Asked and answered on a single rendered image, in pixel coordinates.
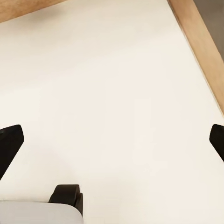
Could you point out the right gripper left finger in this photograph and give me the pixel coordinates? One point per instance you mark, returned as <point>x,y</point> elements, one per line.
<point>11,140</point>

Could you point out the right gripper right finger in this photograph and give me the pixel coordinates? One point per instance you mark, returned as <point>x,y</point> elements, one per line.
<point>217,139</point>

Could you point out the cabinet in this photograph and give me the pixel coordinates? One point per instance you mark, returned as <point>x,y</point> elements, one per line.
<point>212,13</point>

